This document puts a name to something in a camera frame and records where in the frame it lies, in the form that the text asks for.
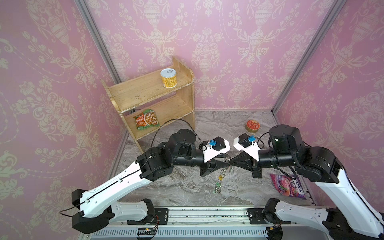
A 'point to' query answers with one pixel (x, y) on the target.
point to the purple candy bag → (288, 187)
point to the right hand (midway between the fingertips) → (231, 160)
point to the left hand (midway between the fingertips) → (227, 161)
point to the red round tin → (252, 126)
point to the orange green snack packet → (148, 118)
